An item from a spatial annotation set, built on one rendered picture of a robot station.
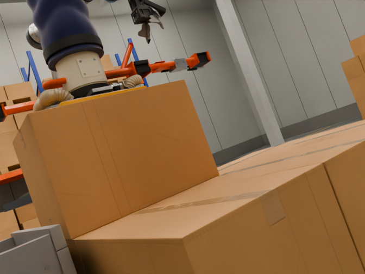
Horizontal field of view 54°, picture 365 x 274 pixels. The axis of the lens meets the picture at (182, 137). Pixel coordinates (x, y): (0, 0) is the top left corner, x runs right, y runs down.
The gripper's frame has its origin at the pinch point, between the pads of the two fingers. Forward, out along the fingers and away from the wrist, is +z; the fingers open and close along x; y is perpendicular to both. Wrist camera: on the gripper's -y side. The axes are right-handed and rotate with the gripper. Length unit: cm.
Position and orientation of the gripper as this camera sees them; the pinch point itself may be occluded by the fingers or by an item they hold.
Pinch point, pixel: (157, 37)
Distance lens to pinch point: 172.1
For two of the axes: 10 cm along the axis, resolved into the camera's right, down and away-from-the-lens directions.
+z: 3.5, 9.4, -0.5
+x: 5.3, -2.4, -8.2
